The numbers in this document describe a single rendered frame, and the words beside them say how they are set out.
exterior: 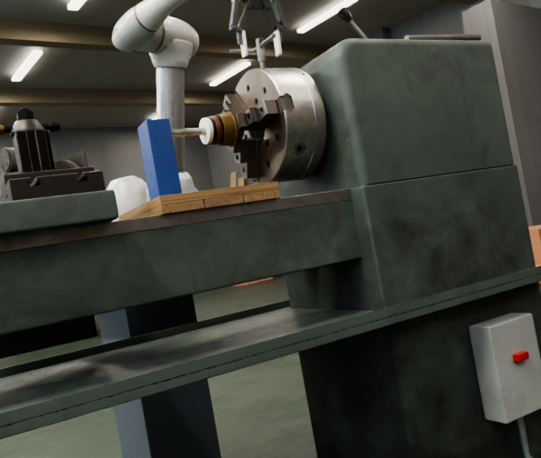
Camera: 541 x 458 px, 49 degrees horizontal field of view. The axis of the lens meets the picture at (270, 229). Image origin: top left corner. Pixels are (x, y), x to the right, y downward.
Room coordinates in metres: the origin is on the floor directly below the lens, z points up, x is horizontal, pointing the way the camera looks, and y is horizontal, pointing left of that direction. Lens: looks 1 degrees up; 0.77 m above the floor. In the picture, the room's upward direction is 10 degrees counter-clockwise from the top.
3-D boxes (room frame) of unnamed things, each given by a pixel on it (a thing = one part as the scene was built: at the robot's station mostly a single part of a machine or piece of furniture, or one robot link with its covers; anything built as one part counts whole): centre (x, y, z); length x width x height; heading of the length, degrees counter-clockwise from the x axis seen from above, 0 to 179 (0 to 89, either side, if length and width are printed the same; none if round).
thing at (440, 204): (1.85, -0.40, 0.43); 0.60 x 0.48 x 0.86; 119
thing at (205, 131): (1.51, 0.17, 1.08); 0.13 x 0.07 x 0.07; 119
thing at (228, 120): (1.57, 0.07, 1.08); 0.09 x 0.09 x 0.09; 29
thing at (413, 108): (1.85, -0.40, 1.06); 0.59 x 0.48 x 0.39; 119
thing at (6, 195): (1.35, 0.50, 0.95); 0.43 x 0.18 x 0.04; 29
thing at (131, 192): (2.06, 0.47, 0.97); 0.18 x 0.16 x 0.22; 140
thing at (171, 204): (1.51, 0.18, 0.89); 0.36 x 0.30 x 0.04; 29
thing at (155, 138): (1.47, 0.24, 1.00); 0.08 x 0.06 x 0.23; 29
